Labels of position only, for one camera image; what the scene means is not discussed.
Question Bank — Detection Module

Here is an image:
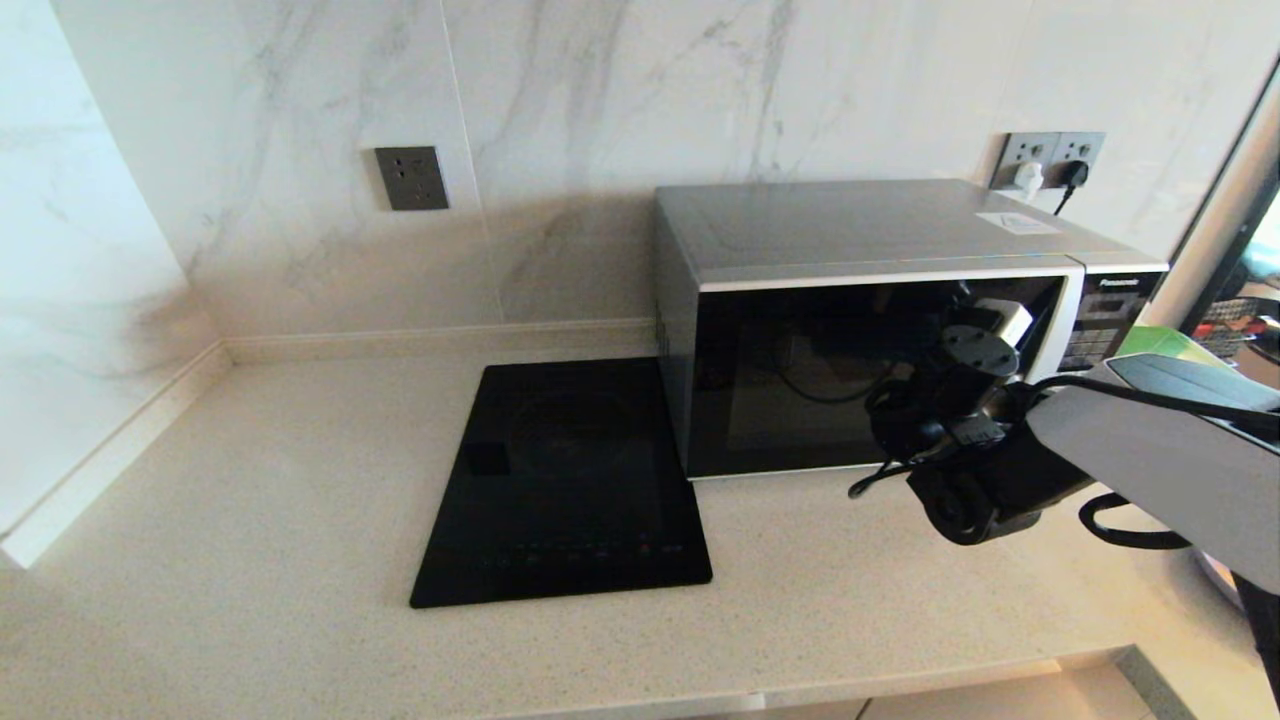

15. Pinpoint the black glass microwave door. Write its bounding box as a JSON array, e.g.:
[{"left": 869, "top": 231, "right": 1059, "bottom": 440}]
[{"left": 688, "top": 262, "right": 1086, "bottom": 479}]

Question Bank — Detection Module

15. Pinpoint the silver microwave oven body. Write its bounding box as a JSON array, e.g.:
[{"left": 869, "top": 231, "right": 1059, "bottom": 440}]
[{"left": 652, "top": 180, "right": 1171, "bottom": 481}]

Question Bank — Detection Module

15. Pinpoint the purple plate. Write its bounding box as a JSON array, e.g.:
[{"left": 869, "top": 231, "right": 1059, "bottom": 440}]
[{"left": 1193, "top": 550, "right": 1251, "bottom": 609}]

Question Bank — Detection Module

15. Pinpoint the black power plug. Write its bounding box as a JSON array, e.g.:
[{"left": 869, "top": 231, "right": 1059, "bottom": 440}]
[{"left": 1052, "top": 160, "right": 1090, "bottom": 216}]

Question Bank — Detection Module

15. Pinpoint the green plastic cutting board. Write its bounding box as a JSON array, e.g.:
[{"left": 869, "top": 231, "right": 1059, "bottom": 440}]
[{"left": 1115, "top": 325, "right": 1238, "bottom": 366}]

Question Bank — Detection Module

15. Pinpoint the grey socket with white plug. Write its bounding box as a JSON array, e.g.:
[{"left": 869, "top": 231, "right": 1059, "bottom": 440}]
[{"left": 990, "top": 131, "right": 1059, "bottom": 191}]

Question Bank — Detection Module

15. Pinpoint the grey socket with black plug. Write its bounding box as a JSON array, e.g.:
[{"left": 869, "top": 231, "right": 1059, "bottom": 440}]
[{"left": 1052, "top": 131, "right": 1107, "bottom": 190}]

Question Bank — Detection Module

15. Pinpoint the black glass induction cooktop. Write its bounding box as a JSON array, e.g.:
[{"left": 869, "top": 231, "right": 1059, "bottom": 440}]
[{"left": 409, "top": 357, "right": 714, "bottom": 609}]

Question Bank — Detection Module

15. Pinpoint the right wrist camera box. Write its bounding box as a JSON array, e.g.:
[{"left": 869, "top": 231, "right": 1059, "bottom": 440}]
[{"left": 950, "top": 415, "right": 1011, "bottom": 446}]

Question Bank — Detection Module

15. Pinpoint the thin black cable loop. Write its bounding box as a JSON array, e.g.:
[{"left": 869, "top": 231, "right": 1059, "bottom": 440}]
[{"left": 848, "top": 460, "right": 896, "bottom": 499}]

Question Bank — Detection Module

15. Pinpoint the black wire basket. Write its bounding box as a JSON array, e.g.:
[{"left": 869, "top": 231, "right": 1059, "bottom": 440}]
[{"left": 1193, "top": 297, "right": 1280, "bottom": 363}]

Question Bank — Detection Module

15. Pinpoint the single dark grey wall socket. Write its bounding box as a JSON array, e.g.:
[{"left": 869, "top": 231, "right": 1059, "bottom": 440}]
[{"left": 375, "top": 146, "right": 451, "bottom": 212}]

